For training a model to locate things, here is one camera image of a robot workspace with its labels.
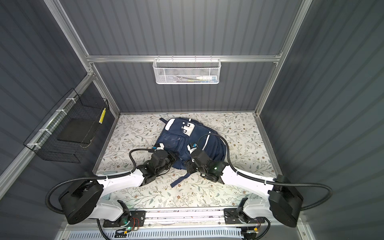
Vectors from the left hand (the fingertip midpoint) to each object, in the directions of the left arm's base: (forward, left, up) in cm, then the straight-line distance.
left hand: (181, 152), depth 85 cm
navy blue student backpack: (+13, +2, 0) cm, 13 cm away
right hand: (-7, -4, 0) cm, 8 cm away
